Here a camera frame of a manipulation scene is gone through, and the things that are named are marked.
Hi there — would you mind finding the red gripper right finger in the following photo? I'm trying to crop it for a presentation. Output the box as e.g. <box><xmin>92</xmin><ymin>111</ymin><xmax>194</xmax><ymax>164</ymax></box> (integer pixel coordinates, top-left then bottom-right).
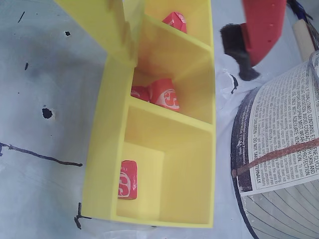
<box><xmin>219</xmin><ymin>0</ymin><xmax>288</xmax><ymax>82</ymax></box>

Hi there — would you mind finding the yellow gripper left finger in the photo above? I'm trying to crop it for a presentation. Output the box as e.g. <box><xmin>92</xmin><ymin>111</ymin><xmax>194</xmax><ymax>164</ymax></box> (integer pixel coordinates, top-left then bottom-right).
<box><xmin>54</xmin><ymin>0</ymin><xmax>137</xmax><ymax>67</ymax></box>

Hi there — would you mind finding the red cherry candy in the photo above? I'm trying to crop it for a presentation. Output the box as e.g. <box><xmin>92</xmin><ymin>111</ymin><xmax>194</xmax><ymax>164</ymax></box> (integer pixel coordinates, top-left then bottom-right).
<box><xmin>161</xmin><ymin>11</ymin><xmax>188</xmax><ymax>33</ymax></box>
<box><xmin>131</xmin><ymin>85</ymin><xmax>152</xmax><ymax>102</ymax></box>
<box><xmin>117</xmin><ymin>159</ymin><xmax>139</xmax><ymax>200</ymax></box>

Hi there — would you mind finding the orange candy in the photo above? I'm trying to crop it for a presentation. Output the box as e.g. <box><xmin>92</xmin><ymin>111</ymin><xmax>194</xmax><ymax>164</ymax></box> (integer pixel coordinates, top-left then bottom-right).
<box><xmin>149</xmin><ymin>78</ymin><xmax>180</xmax><ymax>113</ymax></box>

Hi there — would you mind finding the yellow three-compartment box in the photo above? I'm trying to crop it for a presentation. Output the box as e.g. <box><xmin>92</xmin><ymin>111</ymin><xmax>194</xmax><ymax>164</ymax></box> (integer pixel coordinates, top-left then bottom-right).
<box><xmin>81</xmin><ymin>0</ymin><xmax>217</xmax><ymax>229</ymax></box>

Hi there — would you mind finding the paint can with label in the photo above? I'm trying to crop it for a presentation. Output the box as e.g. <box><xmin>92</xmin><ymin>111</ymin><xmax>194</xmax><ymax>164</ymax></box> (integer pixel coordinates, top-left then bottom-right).
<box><xmin>230</xmin><ymin>51</ymin><xmax>319</xmax><ymax>239</ymax></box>

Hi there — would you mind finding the white plastic table cover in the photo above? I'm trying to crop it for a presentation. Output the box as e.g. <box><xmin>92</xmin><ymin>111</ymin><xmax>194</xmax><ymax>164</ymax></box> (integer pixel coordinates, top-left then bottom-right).
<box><xmin>0</xmin><ymin>0</ymin><xmax>319</xmax><ymax>239</ymax></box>

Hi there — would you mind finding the blue black cord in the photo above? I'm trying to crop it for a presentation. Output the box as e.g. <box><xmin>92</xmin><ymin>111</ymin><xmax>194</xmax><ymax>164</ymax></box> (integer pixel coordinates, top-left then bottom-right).
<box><xmin>288</xmin><ymin>0</ymin><xmax>314</xmax><ymax>22</ymax></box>

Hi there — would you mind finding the wooden handled paintbrush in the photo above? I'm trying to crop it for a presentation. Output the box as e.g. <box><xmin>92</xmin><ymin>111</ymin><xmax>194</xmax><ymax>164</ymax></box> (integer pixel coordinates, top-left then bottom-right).
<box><xmin>292</xmin><ymin>19</ymin><xmax>319</xmax><ymax>63</ymax></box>

